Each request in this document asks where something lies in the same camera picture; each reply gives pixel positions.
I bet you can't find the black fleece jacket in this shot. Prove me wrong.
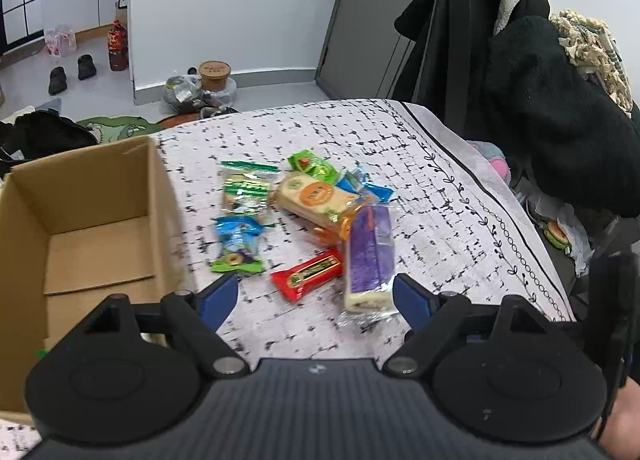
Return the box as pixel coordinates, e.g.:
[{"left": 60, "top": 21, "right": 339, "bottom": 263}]
[{"left": 477, "top": 14, "right": 640, "bottom": 221}]

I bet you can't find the brown paper tub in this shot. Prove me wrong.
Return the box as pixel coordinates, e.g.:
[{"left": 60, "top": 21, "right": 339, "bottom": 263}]
[{"left": 198, "top": 60, "right": 233, "bottom": 92}]

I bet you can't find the cream knitted fabric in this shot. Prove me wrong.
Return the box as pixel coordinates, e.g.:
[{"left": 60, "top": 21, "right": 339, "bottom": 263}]
[{"left": 549, "top": 8, "right": 635, "bottom": 117}]

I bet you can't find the pink plush toy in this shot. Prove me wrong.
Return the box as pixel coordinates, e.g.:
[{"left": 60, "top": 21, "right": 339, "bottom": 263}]
[{"left": 466, "top": 140, "right": 512, "bottom": 187}]

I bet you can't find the cooking oil bottle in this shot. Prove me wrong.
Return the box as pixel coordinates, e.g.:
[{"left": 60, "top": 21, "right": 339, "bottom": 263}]
[{"left": 107, "top": 20, "right": 130, "bottom": 72}]

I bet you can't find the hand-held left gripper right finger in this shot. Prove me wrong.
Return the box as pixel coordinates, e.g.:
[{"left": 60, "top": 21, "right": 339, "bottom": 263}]
[{"left": 382, "top": 274, "right": 553, "bottom": 377}]

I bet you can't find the burger toy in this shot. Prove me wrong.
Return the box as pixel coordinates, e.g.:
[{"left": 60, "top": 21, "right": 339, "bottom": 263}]
[{"left": 541, "top": 220, "right": 572, "bottom": 251}]

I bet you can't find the brown cardboard box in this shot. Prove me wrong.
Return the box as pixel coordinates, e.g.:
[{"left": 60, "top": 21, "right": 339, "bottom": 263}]
[{"left": 0, "top": 136, "right": 201, "bottom": 426}]

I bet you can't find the small green candy packet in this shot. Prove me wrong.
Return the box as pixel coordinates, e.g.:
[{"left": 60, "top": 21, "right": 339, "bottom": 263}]
[{"left": 289, "top": 150, "right": 342, "bottom": 185}]

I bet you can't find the green clear cracker packet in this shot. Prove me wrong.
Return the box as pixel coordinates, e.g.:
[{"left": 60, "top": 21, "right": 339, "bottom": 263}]
[{"left": 220, "top": 160, "right": 280, "bottom": 217}]

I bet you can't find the black hanging coat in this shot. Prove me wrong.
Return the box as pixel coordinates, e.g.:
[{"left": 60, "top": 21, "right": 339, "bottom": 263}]
[{"left": 392, "top": 0, "right": 552, "bottom": 141}]

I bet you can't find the pink plastic bag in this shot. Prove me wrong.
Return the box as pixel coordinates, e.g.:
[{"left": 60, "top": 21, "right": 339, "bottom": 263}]
[{"left": 44, "top": 24, "right": 79, "bottom": 58}]

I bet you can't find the purple cake packet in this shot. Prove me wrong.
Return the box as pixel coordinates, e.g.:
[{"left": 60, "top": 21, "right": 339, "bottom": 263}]
[{"left": 336, "top": 205, "right": 402, "bottom": 329}]

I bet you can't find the red snack bar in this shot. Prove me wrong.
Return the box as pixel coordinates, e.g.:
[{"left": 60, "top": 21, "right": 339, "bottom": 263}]
[{"left": 270, "top": 249, "right": 347, "bottom": 302}]

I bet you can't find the black bag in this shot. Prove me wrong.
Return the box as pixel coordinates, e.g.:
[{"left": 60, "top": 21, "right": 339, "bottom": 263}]
[{"left": 0, "top": 110, "right": 99, "bottom": 177}]

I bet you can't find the clear plastic bag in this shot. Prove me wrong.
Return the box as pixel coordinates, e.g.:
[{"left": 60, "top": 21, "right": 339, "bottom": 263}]
[{"left": 161, "top": 74, "right": 239, "bottom": 114}]

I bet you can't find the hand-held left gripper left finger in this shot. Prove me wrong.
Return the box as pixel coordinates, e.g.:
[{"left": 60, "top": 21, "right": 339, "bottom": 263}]
[{"left": 75, "top": 274, "right": 251, "bottom": 377}]

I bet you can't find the person's right hand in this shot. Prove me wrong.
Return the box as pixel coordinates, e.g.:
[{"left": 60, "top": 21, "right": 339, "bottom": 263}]
[{"left": 597, "top": 382, "right": 640, "bottom": 460}]

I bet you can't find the green dinosaur rug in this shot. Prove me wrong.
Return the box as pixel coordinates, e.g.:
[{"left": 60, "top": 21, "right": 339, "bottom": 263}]
[{"left": 75, "top": 114, "right": 167, "bottom": 145}]

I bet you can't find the blue green snack packet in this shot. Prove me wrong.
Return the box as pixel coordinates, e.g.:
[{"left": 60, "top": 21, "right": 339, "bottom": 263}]
[{"left": 210, "top": 216, "right": 277, "bottom": 277}]

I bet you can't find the orange yellow cracker packet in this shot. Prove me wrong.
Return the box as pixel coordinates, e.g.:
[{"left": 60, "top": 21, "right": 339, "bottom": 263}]
[{"left": 271, "top": 172, "right": 382, "bottom": 247}]

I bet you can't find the white patterned cloth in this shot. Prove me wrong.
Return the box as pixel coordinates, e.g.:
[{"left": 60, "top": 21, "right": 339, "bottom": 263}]
[{"left": 0, "top": 98, "right": 577, "bottom": 460}]

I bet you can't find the plain blue snack packet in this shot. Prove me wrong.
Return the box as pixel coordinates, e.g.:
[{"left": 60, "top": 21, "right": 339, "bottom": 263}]
[{"left": 339, "top": 167, "right": 394, "bottom": 207}]

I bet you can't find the grey cabinet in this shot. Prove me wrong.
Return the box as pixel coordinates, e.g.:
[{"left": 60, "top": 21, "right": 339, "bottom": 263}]
[{"left": 315, "top": 0, "right": 451, "bottom": 101}]

